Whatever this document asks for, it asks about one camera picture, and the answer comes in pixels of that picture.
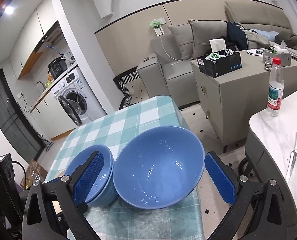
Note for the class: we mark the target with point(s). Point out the range hood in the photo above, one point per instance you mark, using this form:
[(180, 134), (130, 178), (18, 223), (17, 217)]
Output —
[(51, 37)]

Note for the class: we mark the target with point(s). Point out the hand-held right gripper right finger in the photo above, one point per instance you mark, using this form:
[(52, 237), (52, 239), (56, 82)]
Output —
[(221, 180)]

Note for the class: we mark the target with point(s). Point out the metal faucet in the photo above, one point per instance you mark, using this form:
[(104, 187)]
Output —
[(41, 85)]

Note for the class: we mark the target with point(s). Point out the red-capped water bottle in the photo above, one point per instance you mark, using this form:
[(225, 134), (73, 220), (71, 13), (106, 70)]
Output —
[(274, 90)]

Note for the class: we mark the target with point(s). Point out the black white geometric pillow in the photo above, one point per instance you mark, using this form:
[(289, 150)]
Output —
[(129, 80)]

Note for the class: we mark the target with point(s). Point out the yellow bottle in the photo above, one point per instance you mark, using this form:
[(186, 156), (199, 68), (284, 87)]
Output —
[(49, 80)]

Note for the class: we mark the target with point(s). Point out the white box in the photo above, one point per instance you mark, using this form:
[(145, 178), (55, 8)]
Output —
[(217, 45)]

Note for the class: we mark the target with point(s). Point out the white upper cabinets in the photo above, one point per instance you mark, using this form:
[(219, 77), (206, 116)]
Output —
[(28, 45)]

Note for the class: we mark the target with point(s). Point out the black white patterned cushion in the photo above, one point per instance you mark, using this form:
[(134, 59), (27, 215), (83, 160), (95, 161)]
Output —
[(118, 85)]

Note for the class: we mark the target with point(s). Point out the white lower kitchen cabinets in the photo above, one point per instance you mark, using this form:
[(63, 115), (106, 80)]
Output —
[(53, 122)]

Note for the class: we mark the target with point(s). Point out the blue ribbed bowl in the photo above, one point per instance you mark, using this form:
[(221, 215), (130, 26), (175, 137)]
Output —
[(158, 170), (106, 197), (106, 172)]

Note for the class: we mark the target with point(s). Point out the small key fob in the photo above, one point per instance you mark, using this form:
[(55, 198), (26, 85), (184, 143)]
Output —
[(147, 59)]

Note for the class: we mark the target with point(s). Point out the brown circle-patterned boxes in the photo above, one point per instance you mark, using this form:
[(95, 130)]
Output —
[(37, 168)]

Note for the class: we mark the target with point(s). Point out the white marble table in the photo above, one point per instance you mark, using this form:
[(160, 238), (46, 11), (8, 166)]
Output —
[(271, 140)]

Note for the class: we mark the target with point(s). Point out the stick vacuum cleaner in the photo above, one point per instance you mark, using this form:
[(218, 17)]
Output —
[(47, 143)]

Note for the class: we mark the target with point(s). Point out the white washing machine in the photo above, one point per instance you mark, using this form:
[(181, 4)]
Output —
[(88, 90)]

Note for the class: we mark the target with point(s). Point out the teal checked tablecloth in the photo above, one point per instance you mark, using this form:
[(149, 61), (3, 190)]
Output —
[(138, 115)]

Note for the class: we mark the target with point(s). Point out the grey sofa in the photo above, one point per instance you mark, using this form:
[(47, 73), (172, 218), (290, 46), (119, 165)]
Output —
[(163, 80)]

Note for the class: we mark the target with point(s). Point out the white wall socket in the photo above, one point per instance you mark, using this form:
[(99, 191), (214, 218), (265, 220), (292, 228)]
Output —
[(21, 95)]

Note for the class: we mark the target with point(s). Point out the black open box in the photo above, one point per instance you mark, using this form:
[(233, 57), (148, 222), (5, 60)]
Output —
[(223, 67)]

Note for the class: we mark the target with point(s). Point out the black pressure cooker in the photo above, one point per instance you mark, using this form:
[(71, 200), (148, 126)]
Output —
[(57, 67)]

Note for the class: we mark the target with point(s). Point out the beige diamond-print pillow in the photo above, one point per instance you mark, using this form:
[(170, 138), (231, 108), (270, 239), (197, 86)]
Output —
[(138, 93)]

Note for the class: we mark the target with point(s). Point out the green and white wall device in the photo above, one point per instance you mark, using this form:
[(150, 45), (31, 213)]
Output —
[(158, 28)]

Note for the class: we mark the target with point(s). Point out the green packet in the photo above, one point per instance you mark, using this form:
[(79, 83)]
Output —
[(212, 57)]

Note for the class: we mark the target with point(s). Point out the beige side cabinet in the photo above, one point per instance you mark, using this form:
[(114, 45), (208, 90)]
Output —
[(238, 100)]

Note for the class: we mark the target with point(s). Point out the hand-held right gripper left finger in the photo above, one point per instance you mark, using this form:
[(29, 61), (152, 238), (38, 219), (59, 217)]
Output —
[(88, 177)]

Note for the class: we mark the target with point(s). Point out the dark glass door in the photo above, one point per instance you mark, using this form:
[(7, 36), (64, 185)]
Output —
[(11, 120)]

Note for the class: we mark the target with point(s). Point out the dark jacket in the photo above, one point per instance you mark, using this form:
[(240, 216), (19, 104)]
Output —
[(236, 35)]

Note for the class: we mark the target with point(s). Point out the clear tissue box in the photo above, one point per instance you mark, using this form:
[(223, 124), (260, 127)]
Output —
[(281, 57)]

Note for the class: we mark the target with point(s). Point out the grey clothes pile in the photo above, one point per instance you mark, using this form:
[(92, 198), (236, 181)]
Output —
[(288, 40)]

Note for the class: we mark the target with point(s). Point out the grey sofa cushion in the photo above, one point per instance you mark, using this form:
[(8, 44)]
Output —
[(208, 32), (181, 40)]

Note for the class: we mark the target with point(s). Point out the light blue cloth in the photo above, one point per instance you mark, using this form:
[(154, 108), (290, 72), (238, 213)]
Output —
[(266, 34)]

